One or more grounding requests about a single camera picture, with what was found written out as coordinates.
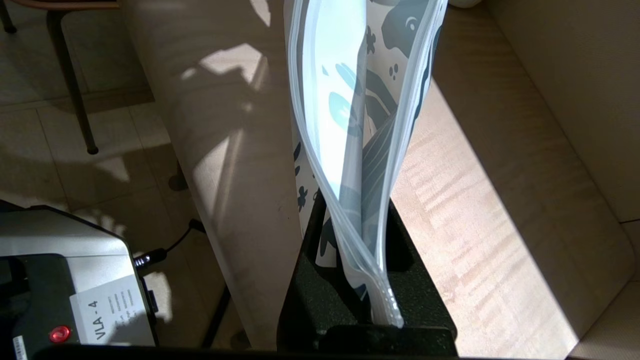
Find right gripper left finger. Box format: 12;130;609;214
277;192;374;351

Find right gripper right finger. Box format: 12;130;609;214
379;199;459;351

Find white floral zip pouch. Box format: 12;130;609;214
283;0;449;329

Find grey black robot base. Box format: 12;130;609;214
0;200;160;360

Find beige wooden desk with hutch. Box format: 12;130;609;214
122;0;640;360

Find brown pink chair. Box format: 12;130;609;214
0;0;122;155

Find black plug cable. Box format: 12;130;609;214
133;219;207;272

